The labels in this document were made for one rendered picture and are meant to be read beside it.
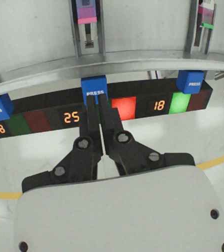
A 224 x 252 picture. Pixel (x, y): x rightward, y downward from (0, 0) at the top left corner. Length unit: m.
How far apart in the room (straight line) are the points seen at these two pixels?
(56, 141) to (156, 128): 0.55
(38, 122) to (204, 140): 0.99
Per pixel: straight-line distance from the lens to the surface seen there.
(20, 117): 0.21
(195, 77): 0.19
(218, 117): 1.17
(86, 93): 0.15
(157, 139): 0.92
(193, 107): 0.25
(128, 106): 0.20
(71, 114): 0.20
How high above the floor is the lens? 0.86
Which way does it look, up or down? 85 degrees down
